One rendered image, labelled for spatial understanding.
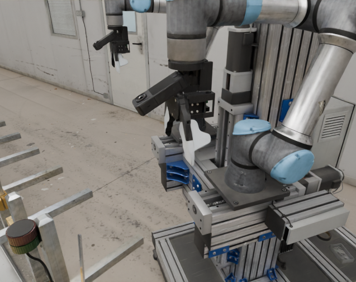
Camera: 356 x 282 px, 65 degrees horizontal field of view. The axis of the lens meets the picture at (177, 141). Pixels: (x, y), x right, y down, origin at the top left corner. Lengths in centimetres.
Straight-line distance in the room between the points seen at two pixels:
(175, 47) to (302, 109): 43
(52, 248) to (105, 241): 152
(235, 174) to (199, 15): 59
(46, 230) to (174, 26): 53
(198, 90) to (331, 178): 85
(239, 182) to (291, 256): 108
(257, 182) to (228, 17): 58
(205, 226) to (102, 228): 151
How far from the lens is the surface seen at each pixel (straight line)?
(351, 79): 290
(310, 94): 83
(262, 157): 85
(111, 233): 234
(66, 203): 112
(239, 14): 59
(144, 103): 54
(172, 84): 55
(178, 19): 53
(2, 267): 148
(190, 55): 53
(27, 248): 73
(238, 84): 111
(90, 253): 224
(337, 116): 133
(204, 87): 58
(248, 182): 97
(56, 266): 83
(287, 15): 86
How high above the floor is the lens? 162
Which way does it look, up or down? 27 degrees down
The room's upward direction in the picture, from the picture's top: straight up
